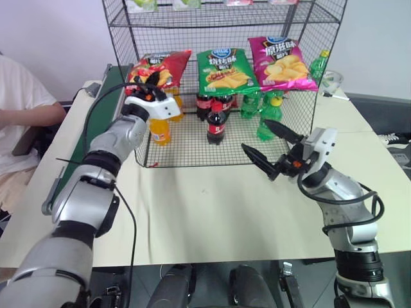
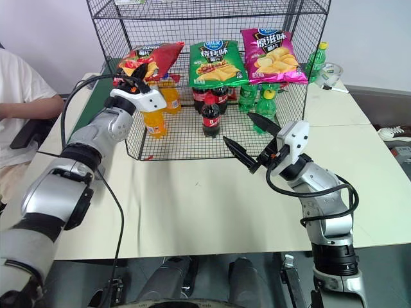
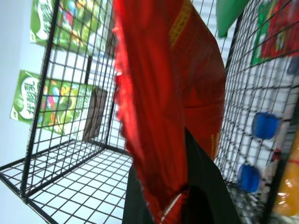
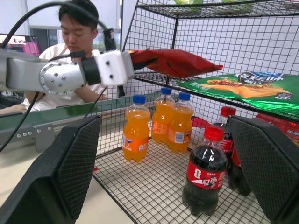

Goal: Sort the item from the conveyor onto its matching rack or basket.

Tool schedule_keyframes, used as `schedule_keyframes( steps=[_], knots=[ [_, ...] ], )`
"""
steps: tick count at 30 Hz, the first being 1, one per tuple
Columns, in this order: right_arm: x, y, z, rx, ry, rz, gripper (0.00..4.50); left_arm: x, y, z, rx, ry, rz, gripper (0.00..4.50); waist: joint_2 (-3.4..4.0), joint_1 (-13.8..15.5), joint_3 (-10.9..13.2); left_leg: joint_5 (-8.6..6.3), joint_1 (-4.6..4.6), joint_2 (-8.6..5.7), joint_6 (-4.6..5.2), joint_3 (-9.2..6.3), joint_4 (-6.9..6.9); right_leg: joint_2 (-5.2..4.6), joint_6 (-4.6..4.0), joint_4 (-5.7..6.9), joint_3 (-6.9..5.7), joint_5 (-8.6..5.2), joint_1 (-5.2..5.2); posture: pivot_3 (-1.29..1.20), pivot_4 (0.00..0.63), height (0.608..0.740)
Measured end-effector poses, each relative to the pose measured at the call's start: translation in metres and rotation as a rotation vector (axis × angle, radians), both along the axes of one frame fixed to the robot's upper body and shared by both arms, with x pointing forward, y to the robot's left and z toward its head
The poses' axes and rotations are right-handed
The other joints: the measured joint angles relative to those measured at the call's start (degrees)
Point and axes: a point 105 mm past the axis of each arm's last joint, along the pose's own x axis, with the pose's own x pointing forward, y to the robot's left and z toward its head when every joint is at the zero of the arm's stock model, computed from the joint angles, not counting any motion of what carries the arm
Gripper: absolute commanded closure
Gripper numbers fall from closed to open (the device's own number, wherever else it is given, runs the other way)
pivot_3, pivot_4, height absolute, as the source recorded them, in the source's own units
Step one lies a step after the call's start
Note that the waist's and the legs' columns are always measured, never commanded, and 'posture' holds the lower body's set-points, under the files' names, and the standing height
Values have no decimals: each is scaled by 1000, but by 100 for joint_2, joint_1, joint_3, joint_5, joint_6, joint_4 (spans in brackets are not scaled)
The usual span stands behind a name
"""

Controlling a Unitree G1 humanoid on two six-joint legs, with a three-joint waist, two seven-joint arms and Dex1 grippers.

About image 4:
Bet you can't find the green potato chip bag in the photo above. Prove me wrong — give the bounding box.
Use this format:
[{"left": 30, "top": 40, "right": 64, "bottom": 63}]
[{"left": 176, "top": 71, "right": 299, "bottom": 107}]

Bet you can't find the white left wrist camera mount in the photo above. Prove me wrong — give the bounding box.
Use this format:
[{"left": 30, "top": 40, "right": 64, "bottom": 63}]
[{"left": 95, "top": 50, "right": 135, "bottom": 87}]

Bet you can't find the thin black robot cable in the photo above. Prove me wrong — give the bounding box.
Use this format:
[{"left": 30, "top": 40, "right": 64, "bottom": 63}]
[{"left": 0, "top": 91, "right": 40, "bottom": 154}]

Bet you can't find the green snack bag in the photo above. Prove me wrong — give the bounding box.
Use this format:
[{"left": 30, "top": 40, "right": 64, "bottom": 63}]
[{"left": 171, "top": 0, "right": 202, "bottom": 6}]

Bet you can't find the red snack bag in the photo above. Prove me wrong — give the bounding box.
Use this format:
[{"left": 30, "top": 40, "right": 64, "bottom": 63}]
[
  {"left": 256, "top": 113, "right": 299, "bottom": 143},
  {"left": 129, "top": 48, "right": 224, "bottom": 79}
]

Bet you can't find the green conveyor belt grey frame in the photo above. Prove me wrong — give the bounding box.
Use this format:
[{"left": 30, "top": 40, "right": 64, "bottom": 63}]
[{"left": 0, "top": 92, "right": 162, "bottom": 153}]

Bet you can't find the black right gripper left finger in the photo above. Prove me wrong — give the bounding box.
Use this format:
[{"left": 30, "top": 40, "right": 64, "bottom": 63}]
[{"left": 0, "top": 115, "right": 103, "bottom": 224}]

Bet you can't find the cola bottle red label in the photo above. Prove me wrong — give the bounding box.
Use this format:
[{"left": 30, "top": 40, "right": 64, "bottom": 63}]
[
  {"left": 211, "top": 106, "right": 236, "bottom": 161},
  {"left": 182, "top": 125, "right": 228, "bottom": 216},
  {"left": 228, "top": 147, "right": 252, "bottom": 196}
]

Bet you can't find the man in white shirt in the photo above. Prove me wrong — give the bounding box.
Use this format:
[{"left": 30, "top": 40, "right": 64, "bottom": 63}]
[{"left": 11, "top": 0, "right": 110, "bottom": 112}]

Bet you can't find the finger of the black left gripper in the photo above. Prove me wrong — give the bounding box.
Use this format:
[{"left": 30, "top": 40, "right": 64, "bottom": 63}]
[{"left": 132, "top": 56, "right": 157, "bottom": 71}]

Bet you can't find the pink shop display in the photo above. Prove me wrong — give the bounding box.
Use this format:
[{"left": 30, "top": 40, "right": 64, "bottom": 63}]
[{"left": 0, "top": 34, "right": 39, "bottom": 56}]

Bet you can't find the black wire rack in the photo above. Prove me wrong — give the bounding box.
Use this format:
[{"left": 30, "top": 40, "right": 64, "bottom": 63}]
[{"left": 92, "top": 0, "right": 299, "bottom": 224}]

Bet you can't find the orange soda bottle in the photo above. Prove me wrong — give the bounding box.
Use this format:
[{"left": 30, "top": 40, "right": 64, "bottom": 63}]
[
  {"left": 151, "top": 87, "right": 176, "bottom": 145},
  {"left": 167, "top": 92, "right": 194, "bottom": 154},
  {"left": 121, "top": 94, "right": 151, "bottom": 163}
]

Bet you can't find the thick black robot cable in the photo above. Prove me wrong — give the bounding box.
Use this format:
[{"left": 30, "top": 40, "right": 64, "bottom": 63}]
[{"left": 0, "top": 1, "right": 117, "bottom": 53}]

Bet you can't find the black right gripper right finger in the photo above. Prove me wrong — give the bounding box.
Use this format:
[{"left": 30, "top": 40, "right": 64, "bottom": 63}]
[{"left": 228, "top": 114, "right": 299, "bottom": 224}]

